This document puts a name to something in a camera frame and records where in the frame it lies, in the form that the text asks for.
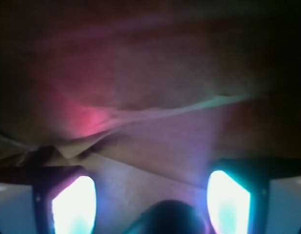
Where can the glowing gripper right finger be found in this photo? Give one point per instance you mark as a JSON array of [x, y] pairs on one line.
[[237, 196]]

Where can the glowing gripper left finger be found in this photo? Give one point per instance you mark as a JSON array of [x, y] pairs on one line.
[[64, 199]]

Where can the dark green plastic pickle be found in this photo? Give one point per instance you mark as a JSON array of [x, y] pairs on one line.
[[169, 217]]

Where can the brown paper-lined bin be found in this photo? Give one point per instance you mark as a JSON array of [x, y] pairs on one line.
[[146, 94]]

